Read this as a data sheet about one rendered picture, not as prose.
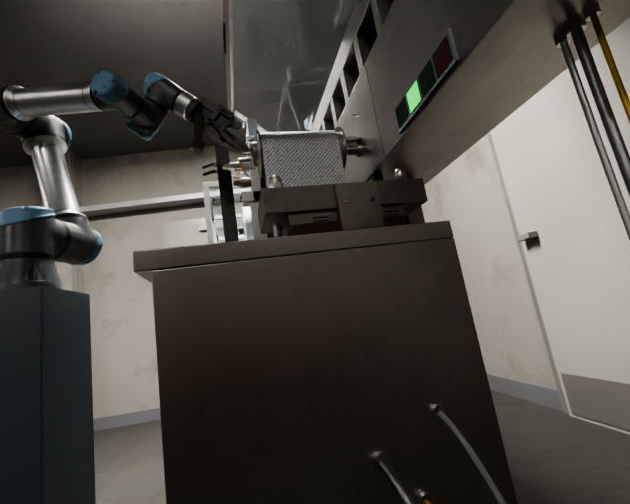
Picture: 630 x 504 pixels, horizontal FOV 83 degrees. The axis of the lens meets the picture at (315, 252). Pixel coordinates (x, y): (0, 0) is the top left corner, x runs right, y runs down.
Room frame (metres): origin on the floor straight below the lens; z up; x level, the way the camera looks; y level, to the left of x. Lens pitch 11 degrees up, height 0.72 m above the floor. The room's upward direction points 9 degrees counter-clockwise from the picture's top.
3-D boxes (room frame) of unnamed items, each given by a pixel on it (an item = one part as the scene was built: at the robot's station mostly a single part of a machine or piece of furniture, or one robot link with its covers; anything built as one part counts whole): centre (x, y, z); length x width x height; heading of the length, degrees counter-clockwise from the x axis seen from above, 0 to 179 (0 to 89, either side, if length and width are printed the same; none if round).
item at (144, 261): (1.93, 0.31, 0.88); 2.52 x 0.66 x 0.04; 14
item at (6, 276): (0.88, 0.73, 0.95); 0.15 x 0.15 x 0.10
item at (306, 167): (0.98, -0.01, 1.13); 0.23 x 0.01 x 0.18; 104
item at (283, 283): (1.93, 0.29, 0.43); 2.52 x 0.64 x 0.86; 14
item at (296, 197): (0.87, -0.08, 1.00); 0.40 x 0.16 x 0.06; 104
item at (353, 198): (0.79, -0.12, 0.96); 0.10 x 0.03 x 0.11; 104
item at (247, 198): (1.03, 0.17, 1.05); 0.06 x 0.05 x 0.31; 104
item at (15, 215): (0.89, 0.73, 1.07); 0.13 x 0.12 x 0.14; 171
